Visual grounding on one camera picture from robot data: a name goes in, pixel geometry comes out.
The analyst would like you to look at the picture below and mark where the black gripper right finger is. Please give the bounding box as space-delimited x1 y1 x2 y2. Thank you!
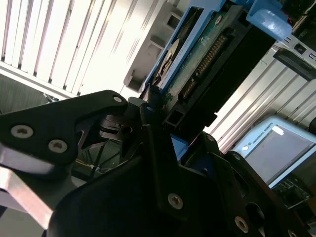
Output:
185 132 316 237

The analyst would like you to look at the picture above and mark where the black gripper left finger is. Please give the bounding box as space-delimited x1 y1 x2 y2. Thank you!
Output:
0 83 191 222

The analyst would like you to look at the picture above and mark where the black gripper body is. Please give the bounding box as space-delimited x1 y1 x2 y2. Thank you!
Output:
48 153 316 237

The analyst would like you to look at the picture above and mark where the hard disk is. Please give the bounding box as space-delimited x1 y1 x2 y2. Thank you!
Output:
139 0 293 161

